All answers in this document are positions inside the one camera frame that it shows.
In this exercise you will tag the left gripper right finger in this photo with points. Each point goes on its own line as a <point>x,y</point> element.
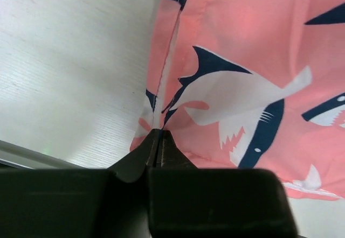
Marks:
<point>185,201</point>

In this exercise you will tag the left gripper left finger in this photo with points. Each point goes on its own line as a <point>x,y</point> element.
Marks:
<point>79,202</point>

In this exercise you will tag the pink shark print shorts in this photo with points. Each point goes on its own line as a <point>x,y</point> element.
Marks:
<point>252,84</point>

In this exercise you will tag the aluminium frame rail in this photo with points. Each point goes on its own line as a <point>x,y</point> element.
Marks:
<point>23,158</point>

